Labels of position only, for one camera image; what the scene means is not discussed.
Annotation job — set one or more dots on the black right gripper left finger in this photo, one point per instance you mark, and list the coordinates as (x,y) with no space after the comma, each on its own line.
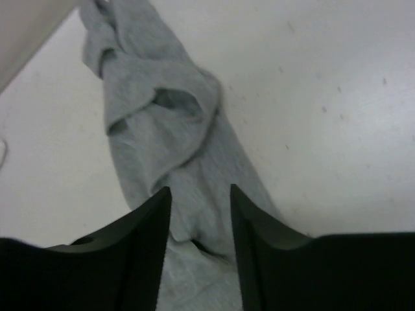
(117,267)

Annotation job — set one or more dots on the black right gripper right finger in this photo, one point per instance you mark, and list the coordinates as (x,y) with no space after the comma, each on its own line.
(282,269)

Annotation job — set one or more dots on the grey tank top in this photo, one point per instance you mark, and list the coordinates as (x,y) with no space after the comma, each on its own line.
(166,128)

